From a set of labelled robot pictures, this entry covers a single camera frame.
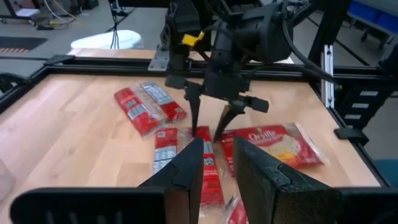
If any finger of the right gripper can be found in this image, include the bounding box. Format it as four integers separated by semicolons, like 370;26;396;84
185;85;203;138
213;100;246;143

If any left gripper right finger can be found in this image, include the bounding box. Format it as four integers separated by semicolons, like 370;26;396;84
234;138;340;224

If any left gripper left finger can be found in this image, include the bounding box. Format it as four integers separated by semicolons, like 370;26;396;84
138;138;205;224

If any red Orville popcorn bag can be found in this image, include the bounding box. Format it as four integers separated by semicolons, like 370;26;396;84
152;125;225;208
221;123;329;178
113;81;188;138
226;195;249;224

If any white round stool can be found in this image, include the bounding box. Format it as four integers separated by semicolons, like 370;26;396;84
70;29;144;50

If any blue plastic bin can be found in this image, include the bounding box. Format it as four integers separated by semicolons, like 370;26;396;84
347;0;398;35

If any black floor mat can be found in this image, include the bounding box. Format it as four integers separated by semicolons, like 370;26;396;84
0;36;48;54

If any yellow cable connector tag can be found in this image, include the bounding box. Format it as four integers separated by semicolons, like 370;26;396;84
181;30;206;47

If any silver aluminium post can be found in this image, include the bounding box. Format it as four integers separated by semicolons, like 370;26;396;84
322;44;335;109

